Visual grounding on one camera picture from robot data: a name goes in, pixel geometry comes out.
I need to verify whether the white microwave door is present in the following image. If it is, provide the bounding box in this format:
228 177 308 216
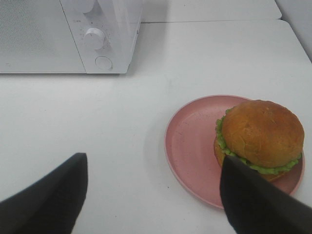
0 0 85 73

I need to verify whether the pink round plate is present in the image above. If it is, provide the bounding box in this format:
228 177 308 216
164 94 306 210

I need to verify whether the upper white power knob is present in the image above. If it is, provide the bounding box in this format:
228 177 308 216
73 0 95 13

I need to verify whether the burger with lettuce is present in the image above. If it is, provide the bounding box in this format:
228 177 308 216
214 100 305 182

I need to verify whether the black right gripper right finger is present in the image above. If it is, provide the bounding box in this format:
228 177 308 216
219 156 312 234

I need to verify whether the lower white timer knob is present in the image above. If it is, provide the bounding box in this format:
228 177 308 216
84 28 107 50

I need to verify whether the white microwave oven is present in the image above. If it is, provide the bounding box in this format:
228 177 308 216
0 0 143 75

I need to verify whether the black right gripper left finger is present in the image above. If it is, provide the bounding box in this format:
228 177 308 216
0 153 88 234

